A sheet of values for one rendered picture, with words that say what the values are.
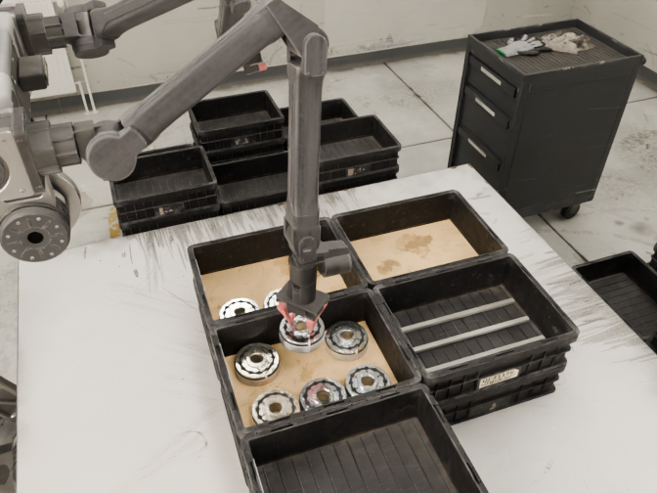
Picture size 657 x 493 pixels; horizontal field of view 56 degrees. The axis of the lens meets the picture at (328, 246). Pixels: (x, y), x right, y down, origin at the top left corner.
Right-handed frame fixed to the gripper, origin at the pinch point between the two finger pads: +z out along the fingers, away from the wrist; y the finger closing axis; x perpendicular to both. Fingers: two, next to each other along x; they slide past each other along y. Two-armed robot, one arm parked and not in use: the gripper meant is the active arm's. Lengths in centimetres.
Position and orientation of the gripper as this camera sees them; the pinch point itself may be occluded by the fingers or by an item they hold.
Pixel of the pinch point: (301, 324)
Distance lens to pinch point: 141.6
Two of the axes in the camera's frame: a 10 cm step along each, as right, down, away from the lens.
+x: -4.5, 5.6, -7.0
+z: -0.5, 7.6, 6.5
